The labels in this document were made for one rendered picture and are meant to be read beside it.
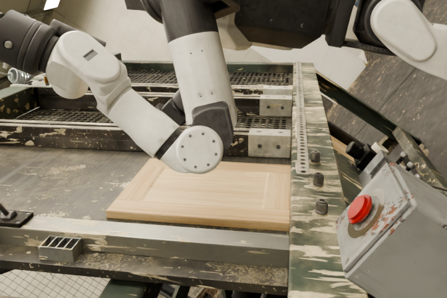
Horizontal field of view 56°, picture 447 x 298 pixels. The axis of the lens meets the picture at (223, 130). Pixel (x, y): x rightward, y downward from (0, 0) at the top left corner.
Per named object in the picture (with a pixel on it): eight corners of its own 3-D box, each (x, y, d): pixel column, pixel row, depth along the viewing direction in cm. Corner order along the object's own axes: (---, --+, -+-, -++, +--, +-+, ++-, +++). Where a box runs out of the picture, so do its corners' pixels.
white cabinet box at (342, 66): (368, 64, 471) (213, -39, 462) (335, 104, 498) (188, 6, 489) (364, 50, 525) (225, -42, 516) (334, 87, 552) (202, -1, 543)
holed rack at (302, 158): (309, 175, 103) (309, 173, 103) (297, 175, 104) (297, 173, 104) (300, 62, 258) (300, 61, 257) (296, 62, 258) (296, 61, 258)
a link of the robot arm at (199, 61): (245, 155, 81) (218, 40, 80) (251, 163, 68) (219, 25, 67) (185, 169, 81) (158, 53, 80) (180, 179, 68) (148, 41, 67)
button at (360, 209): (384, 212, 49) (369, 202, 48) (362, 236, 50) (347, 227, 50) (378, 196, 52) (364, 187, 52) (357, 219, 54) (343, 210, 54)
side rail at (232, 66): (293, 82, 254) (293, 64, 251) (118, 79, 271) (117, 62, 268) (293, 80, 262) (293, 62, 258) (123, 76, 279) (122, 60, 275)
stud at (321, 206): (327, 216, 85) (328, 203, 84) (315, 215, 85) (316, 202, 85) (326, 210, 87) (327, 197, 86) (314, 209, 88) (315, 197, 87)
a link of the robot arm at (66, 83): (14, 84, 73) (78, 110, 76) (15, 47, 65) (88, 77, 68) (41, 38, 79) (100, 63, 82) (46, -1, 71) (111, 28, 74)
